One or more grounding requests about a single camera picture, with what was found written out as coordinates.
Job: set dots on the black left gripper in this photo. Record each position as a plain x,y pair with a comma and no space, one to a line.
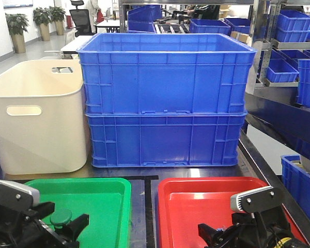
26,229

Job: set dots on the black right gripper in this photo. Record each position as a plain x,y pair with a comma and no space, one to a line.
259,229

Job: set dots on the green round button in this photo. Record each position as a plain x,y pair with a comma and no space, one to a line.
60,217

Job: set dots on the red plastic tray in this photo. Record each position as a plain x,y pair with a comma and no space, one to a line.
186,202

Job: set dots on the green plastic tray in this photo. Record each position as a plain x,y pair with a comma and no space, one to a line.
107,201

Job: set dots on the stacked blue crate bottom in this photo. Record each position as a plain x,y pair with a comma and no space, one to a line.
136,140

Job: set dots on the stacked blue crate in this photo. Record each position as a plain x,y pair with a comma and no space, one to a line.
136,140
139,73

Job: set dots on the beige plastic basket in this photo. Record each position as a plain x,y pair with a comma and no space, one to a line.
43,128

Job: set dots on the stainless steel shelving rack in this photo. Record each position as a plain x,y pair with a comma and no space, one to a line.
272,110

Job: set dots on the stacked blue crate top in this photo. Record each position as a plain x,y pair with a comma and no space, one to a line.
139,73

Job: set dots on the potted plant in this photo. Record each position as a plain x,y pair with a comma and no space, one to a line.
17,25
42,18
58,16

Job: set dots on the black office chair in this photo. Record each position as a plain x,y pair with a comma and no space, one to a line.
81,20

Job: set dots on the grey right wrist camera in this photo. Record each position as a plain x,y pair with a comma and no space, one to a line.
257,200

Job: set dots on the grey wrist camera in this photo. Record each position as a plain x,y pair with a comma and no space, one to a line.
257,200
17,196

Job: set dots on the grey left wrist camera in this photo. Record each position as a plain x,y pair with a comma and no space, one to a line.
17,196

